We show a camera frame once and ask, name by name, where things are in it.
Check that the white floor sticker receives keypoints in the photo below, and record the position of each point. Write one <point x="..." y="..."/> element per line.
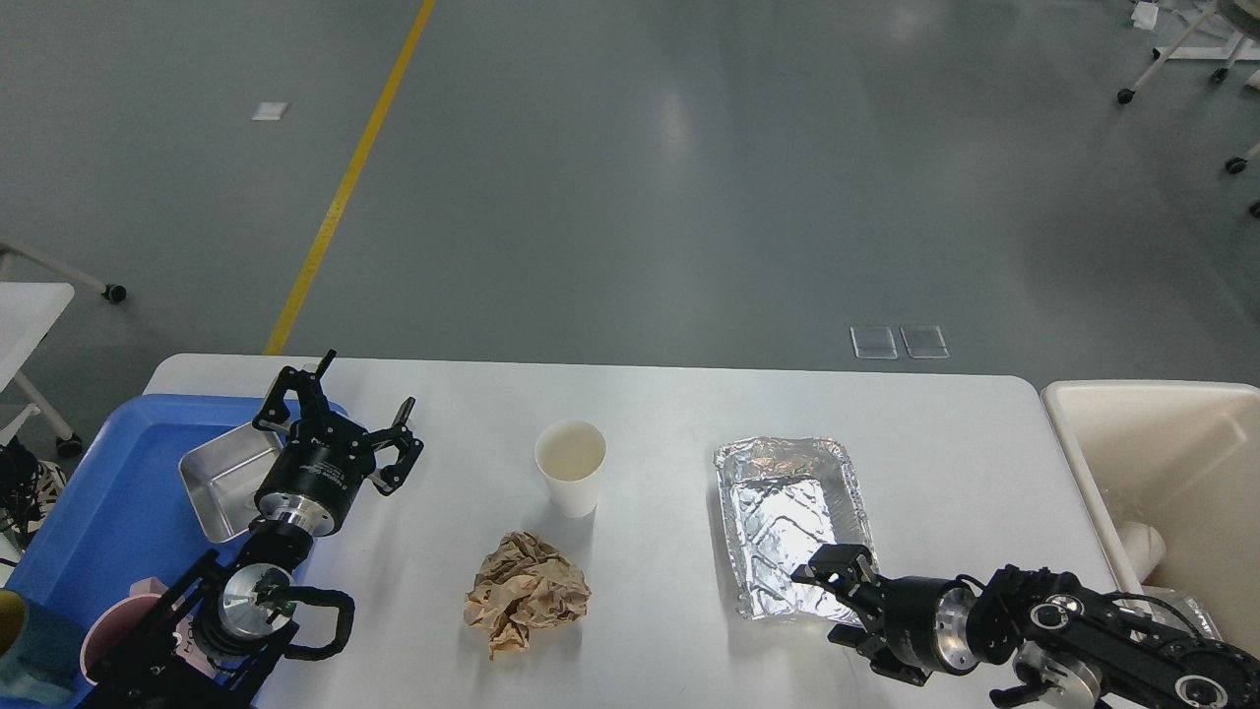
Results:
<point x="270" y="111"/>

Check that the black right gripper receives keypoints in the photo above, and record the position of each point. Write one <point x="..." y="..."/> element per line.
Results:
<point x="923" y="622"/>

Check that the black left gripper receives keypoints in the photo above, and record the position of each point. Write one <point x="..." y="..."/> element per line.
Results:
<point x="323" y="466"/>

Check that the teal yellow cup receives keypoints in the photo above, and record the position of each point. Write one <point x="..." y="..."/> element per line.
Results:
<point x="40" y="652"/>

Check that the white side table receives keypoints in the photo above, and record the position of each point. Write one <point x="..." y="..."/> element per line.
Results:
<point x="30" y="309"/>

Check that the pink ribbed mug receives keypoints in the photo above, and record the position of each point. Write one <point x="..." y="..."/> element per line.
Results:
<point x="112" y="626"/>

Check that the crumpled brown paper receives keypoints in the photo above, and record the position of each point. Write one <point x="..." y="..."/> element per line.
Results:
<point x="525" y="585"/>

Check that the aluminium foil tray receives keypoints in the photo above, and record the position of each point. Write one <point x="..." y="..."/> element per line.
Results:
<point x="781" y="499"/>

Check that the right clear floor plate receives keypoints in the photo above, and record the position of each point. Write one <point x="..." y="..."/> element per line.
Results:
<point x="925" y="342"/>

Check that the stainless steel rectangular container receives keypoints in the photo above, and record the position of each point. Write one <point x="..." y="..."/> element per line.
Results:
<point x="221" y="478"/>

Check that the clear floor plate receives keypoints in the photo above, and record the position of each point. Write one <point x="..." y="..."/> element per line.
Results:
<point x="874" y="342"/>
<point x="925" y="342"/>

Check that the beige plastic bin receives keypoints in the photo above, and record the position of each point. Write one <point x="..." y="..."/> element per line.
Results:
<point x="1183" y="457"/>

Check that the left clear floor plate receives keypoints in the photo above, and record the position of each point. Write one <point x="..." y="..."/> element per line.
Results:
<point x="874" y="342"/>

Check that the blue plastic tray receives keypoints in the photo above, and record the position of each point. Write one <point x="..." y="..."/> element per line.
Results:
<point x="125" y="515"/>

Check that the white paper cup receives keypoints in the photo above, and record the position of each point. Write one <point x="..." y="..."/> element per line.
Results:
<point x="569" y="455"/>

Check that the white object in bin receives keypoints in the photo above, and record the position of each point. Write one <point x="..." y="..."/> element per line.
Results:
<point x="1144" y="546"/>

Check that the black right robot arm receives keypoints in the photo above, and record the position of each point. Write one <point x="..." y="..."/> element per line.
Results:
<point x="1069" y="646"/>

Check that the foil tray in bin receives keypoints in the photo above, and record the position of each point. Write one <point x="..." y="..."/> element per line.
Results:
<point x="1187" y="605"/>

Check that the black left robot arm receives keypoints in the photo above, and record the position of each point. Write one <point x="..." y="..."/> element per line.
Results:
<point x="215" y="636"/>

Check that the white wheeled cart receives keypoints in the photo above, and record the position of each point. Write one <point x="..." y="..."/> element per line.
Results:
<point x="1190" y="114"/>

